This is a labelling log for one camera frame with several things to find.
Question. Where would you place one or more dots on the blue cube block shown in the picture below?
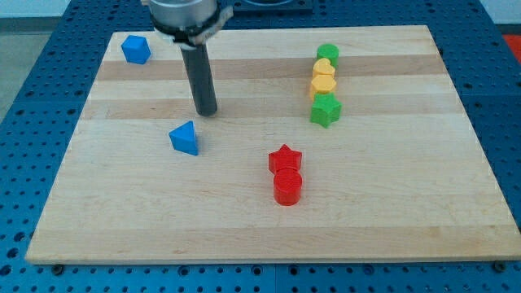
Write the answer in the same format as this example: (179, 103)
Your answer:
(136, 49)

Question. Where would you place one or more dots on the blue triangle block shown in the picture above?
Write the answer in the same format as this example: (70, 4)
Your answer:
(183, 138)

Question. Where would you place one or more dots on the yellow heart block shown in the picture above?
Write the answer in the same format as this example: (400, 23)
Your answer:
(323, 67)

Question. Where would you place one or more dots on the yellow hexagon block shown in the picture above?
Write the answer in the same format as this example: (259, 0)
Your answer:
(322, 84)

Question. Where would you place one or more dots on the green cylinder block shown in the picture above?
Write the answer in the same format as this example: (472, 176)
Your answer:
(328, 51)

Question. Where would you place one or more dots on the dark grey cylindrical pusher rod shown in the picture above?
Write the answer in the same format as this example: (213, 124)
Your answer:
(199, 74)

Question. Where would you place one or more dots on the red star block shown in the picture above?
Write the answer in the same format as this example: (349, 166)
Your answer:
(285, 157)

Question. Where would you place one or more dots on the green star block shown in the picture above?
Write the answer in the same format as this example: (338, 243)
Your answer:
(325, 110)

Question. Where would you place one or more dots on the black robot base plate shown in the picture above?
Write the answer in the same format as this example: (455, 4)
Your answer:
(271, 5)

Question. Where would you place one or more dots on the red cylinder block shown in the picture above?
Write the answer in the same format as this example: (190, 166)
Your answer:
(287, 186)

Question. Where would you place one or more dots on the light wooden board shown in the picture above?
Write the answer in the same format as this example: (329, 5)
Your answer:
(400, 177)

